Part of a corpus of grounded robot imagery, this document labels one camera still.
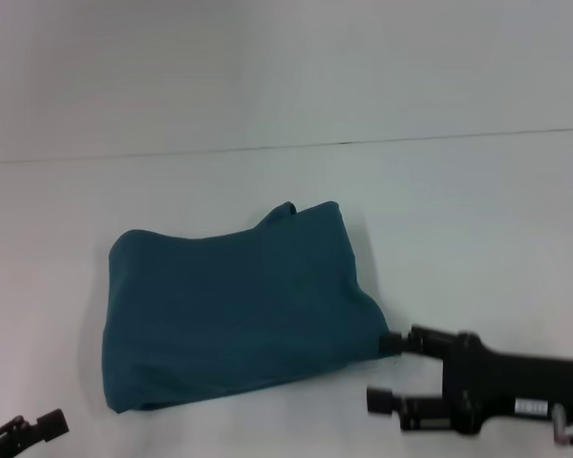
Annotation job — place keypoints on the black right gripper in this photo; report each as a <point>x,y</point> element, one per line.
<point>501,381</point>

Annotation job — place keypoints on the teal t-shirt with FREE print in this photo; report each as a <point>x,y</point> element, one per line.
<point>239,310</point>

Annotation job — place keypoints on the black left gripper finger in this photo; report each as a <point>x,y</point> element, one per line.
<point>38,427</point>

